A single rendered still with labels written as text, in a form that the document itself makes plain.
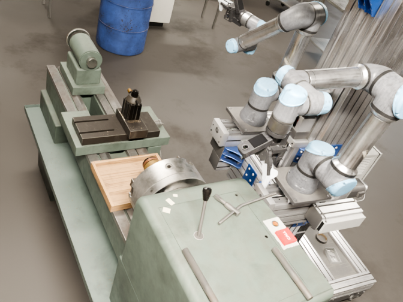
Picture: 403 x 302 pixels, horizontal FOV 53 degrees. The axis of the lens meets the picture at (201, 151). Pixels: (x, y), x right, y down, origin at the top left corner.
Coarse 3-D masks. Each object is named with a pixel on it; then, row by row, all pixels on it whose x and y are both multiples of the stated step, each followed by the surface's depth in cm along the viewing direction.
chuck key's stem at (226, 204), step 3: (216, 195) 151; (216, 198) 151; (219, 198) 151; (219, 201) 151; (222, 201) 150; (225, 201) 150; (225, 204) 149; (228, 204) 149; (225, 207) 150; (228, 207) 149; (231, 207) 148; (234, 207) 149; (231, 210) 148; (234, 210) 148; (237, 210) 148; (234, 213) 148; (237, 213) 147
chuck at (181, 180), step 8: (176, 176) 159; (184, 176) 160; (192, 176) 162; (200, 176) 168; (160, 184) 157; (168, 184) 156; (176, 184) 159; (184, 184) 161; (192, 184) 164; (200, 184) 167; (152, 192) 157; (160, 192) 157
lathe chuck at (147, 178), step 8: (168, 160) 165; (176, 160) 166; (184, 160) 169; (152, 168) 162; (160, 168) 162; (176, 168) 162; (184, 168) 164; (192, 168) 168; (144, 176) 162; (152, 176) 160; (160, 176) 159; (168, 176) 159; (136, 184) 163; (144, 184) 160; (152, 184) 158; (136, 192) 162; (144, 192) 159; (136, 200) 162
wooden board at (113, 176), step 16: (112, 160) 205; (128, 160) 209; (144, 160) 214; (160, 160) 215; (96, 176) 196; (112, 176) 199; (128, 176) 202; (112, 192) 191; (128, 192) 194; (112, 208) 183; (128, 208) 188
